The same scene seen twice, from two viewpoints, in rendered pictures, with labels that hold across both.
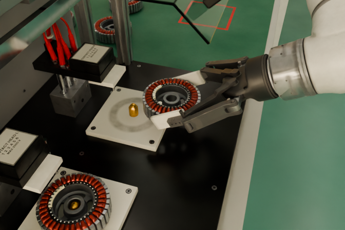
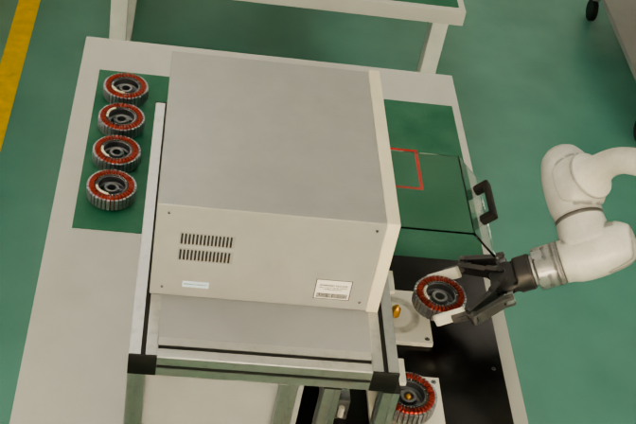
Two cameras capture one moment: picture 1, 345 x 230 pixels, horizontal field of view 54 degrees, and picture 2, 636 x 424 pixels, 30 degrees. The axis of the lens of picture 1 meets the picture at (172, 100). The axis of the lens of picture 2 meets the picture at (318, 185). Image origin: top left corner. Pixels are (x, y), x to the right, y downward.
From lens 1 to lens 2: 193 cm
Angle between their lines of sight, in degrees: 21
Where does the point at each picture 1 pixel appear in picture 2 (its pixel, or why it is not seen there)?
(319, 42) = (569, 249)
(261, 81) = (528, 278)
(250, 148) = (503, 331)
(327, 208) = (538, 404)
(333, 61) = (579, 263)
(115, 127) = not seen: hidden behind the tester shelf
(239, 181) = (506, 362)
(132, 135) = (406, 335)
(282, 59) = (543, 261)
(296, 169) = not seen: hidden behind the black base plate
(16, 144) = not seen: hidden behind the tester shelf
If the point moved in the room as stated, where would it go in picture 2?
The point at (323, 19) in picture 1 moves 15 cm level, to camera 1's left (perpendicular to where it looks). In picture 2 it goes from (568, 231) to (503, 239)
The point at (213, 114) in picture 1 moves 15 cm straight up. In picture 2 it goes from (495, 308) to (515, 254)
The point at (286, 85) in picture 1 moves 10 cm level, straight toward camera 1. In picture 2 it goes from (548, 280) to (552, 315)
